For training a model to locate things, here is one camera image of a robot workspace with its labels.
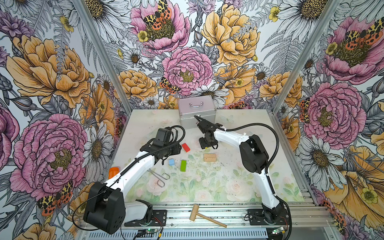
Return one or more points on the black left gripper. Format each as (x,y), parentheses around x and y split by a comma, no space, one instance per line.
(177,149)

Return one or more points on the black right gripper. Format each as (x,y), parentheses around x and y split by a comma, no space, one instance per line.
(203,144)

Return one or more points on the natural wood block 51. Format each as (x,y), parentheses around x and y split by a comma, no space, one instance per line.
(210,156)

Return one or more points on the natural wood block 31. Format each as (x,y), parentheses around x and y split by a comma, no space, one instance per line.
(209,160)

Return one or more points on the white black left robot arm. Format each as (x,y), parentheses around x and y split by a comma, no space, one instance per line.
(106,208)

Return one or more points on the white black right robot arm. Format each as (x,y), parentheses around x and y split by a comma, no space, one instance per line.
(255,159)

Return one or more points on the red wood block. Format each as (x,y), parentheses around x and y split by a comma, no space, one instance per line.
(186,147)

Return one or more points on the green wood block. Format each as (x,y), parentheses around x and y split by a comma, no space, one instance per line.
(183,166)

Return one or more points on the silver pink metal case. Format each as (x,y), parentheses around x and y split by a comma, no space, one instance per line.
(202,106)

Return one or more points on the metal tongs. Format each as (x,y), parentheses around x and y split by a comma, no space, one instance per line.
(160,178)

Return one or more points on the orange plastic bottle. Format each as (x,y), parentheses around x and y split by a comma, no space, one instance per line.
(113,172)

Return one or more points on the wooden mallet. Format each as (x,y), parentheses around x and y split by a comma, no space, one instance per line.
(195,213)

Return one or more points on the left circuit board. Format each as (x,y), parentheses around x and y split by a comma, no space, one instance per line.
(150,232)

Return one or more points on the circuit board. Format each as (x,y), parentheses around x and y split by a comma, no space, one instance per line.
(150,232)
(280,230)

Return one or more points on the right circuit board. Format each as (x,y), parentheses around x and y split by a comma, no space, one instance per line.
(280,230)

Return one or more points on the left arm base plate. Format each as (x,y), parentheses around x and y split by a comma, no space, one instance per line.
(155,218)

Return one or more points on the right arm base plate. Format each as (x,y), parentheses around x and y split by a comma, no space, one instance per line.
(256,218)

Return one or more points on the aluminium front rail frame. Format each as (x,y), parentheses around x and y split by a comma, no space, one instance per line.
(307,222)

